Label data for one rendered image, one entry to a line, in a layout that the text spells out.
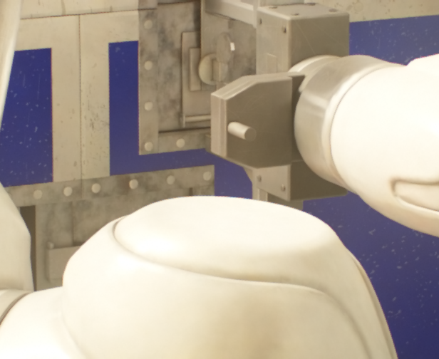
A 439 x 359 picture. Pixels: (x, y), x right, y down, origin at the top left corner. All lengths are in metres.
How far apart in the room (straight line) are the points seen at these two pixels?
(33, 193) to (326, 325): 0.85
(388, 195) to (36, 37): 0.35
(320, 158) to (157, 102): 0.24
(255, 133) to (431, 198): 0.17
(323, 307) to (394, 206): 0.57
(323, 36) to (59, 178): 0.24
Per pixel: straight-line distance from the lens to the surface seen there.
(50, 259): 2.05
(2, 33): 1.36
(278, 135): 1.88
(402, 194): 1.75
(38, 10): 2.00
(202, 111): 2.09
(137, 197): 2.08
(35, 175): 2.02
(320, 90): 1.85
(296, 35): 1.91
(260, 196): 1.99
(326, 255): 1.21
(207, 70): 2.07
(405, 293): 2.19
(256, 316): 1.18
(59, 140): 2.03
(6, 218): 1.32
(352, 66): 1.86
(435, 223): 1.74
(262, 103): 1.87
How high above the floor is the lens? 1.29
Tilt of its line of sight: 13 degrees down
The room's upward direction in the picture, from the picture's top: straight up
